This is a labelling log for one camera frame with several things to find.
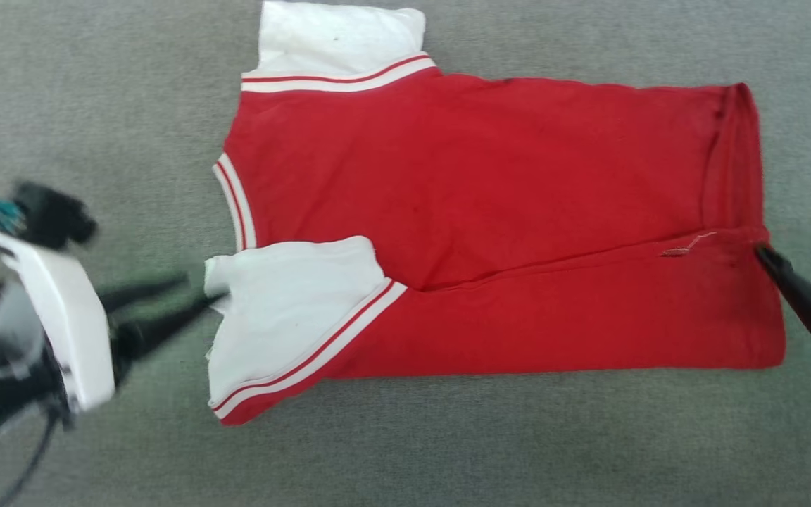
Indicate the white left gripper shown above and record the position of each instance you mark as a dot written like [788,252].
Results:
[67,324]

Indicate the red and white shirt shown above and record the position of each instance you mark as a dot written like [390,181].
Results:
[490,211]

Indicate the grey fabric sofa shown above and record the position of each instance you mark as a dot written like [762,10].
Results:
[448,458]

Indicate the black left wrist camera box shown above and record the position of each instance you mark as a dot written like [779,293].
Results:
[53,215]

